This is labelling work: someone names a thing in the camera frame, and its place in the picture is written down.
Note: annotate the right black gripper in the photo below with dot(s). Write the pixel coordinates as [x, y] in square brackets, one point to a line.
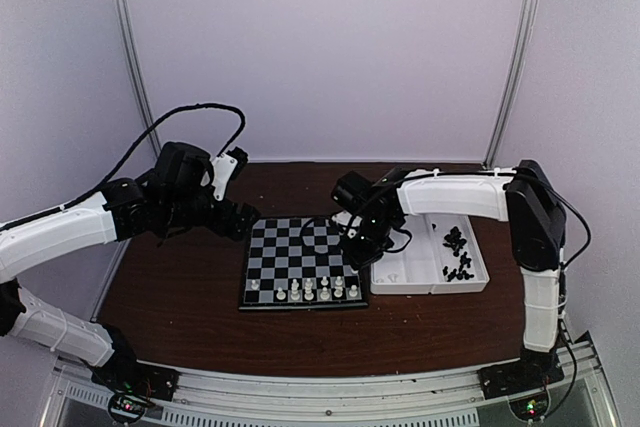
[358, 259]

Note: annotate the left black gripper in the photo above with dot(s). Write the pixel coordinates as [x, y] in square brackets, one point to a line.
[240, 225]

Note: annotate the black grey chess board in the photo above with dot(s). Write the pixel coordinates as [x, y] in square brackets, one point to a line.
[281, 249]

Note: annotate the white queen chess piece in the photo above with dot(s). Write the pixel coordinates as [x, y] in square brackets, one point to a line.
[309, 294]

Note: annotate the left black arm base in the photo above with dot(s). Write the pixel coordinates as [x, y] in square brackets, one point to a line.
[124, 373]

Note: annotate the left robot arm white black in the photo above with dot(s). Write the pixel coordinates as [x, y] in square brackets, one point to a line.
[40, 238]

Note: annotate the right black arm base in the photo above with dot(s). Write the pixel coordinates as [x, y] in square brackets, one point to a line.
[531, 370]

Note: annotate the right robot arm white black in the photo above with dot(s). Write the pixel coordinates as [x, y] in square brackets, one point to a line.
[522, 197]

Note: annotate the black chess pieces upper pile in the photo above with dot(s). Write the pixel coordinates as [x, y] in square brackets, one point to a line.
[453, 240]

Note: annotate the black chess pieces pile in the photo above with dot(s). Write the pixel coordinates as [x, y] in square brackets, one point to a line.
[462, 272]
[453, 240]

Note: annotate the black chess pieces lower pile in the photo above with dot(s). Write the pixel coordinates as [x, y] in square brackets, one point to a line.
[462, 272]

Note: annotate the left controller board with LEDs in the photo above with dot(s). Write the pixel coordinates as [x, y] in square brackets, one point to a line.
[127, 409]

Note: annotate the controller board with leds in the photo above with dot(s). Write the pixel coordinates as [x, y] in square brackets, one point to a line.
[530, 408]
[127, 409]

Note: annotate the right controller board with LEDs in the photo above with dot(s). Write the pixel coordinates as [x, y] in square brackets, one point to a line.
[530, 408]

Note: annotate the white divided plastic tray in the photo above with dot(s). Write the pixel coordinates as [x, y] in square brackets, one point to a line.
[420, 264]

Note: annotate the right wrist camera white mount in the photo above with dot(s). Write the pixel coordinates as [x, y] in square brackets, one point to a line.
[341, 218]

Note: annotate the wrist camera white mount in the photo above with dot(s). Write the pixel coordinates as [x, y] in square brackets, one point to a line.
[341, 218]
[226, 167]

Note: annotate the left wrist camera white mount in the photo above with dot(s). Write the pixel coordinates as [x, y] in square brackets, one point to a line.
[226, 167]

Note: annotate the aluminium front rail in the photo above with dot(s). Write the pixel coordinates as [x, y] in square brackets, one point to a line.
[442, 398]

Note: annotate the left aluminium frame post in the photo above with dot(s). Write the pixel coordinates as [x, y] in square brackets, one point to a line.
[133, 66]

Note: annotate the aluminium frame post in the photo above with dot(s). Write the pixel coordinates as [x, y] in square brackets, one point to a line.
[133, 66]
[526, 21]

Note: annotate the right aluminium frame post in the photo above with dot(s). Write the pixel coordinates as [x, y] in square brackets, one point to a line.
[526, 21]

